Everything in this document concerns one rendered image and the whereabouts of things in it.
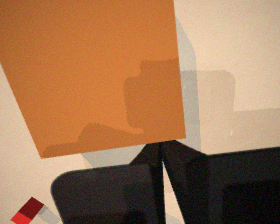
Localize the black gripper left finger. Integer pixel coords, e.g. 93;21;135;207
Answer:
50;142;166;224

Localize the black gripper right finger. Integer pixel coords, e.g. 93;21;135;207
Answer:
160;140;280;224

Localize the red two-tone block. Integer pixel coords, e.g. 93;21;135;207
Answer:
11;197;44;224

